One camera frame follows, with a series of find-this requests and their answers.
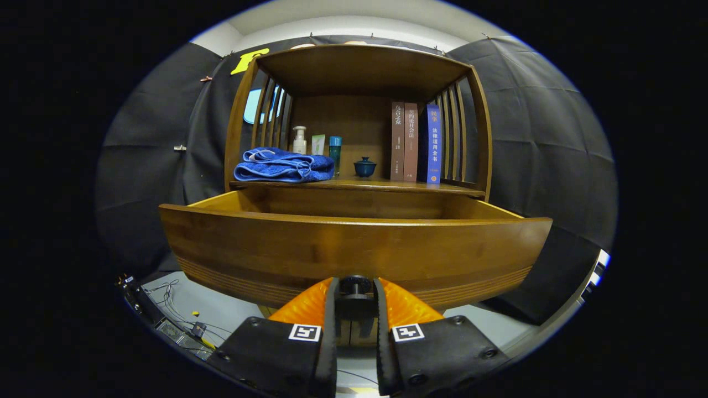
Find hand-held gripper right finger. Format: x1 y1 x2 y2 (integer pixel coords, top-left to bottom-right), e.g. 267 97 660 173
373 277 511 397

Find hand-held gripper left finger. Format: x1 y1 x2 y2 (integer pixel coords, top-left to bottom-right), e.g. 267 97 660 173
206 276 339 398

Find wooden drawer with black knob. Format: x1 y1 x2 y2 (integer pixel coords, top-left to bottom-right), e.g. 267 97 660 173
159 188 554 321

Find wooden countertop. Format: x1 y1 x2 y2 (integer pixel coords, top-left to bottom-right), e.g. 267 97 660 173
230 176 486 195

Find wooden cabinet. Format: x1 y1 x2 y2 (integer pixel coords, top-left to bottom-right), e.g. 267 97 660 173
224 44 494 349

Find folded blue towel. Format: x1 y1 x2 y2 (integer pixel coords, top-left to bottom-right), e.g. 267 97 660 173
233 146 335 184

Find dark brown book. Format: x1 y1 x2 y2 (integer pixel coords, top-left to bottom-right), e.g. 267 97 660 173
391 101 405 182

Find reddish brown book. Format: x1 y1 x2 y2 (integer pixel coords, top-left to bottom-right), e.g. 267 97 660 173
403 102 419 182

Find blue book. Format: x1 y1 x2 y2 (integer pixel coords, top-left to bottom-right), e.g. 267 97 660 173
419 104 443 185

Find white panel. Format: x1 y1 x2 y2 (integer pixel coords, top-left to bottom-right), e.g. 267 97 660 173
575 249 611 305

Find floor cables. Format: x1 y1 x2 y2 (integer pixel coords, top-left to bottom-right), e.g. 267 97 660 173
141 279 233 354

